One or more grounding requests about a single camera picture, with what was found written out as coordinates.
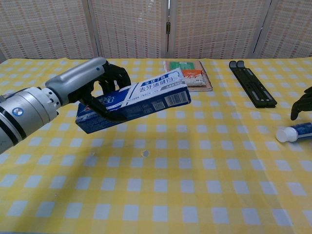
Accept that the blue white toothpaste box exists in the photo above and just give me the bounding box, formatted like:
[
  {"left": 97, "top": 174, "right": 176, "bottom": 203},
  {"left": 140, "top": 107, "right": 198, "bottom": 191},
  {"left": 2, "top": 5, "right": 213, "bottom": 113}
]
[{"left": 75, "top": 67, "right": 192, "bottom": 135}]

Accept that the orange white snack packet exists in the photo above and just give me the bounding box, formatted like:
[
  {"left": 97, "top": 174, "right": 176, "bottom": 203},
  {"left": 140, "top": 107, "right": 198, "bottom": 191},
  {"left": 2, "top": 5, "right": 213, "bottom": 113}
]
[{"left": 181, "top": 69, "right": 207, "bottom": 87}]

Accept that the yellow white checked tablecloth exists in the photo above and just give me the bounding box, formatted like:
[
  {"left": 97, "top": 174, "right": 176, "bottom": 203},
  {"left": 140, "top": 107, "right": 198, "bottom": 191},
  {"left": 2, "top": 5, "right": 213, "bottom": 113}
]
[{"left": 0, "top": 57, "right": 312, "bottom": 234}]

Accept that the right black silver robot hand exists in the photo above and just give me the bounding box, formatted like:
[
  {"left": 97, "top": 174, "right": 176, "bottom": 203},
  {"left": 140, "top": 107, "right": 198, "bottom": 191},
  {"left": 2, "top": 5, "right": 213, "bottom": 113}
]
[{"left": 290, "top": 86, "right": 312, "bottom": 121}]

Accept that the white blue toothpaste tube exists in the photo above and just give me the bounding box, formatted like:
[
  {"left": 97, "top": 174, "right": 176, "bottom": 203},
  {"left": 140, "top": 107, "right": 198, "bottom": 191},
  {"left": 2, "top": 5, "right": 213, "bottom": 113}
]
[{"left": 275, "top": 121, "right": 312, "bottom": 143}]

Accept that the black folding laptop stand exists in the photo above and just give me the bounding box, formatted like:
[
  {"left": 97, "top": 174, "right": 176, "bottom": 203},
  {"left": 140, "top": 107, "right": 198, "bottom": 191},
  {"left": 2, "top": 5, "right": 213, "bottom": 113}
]
[{"left": 229, "top": 59, "right": 278, "bottom": 109}]

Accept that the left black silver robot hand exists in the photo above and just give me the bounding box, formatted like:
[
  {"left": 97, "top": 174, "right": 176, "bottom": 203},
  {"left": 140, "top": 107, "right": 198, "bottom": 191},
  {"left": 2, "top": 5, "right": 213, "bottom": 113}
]
[{"left": 45, "top": 57, "right": 132, "bottom": 122}]

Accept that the brown spiral notebook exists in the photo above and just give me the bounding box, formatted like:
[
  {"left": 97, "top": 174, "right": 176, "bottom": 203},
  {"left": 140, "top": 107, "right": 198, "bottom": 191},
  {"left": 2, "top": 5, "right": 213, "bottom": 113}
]
[{"left": 163, "top": 59, "right": 214, "bottom": 93}]

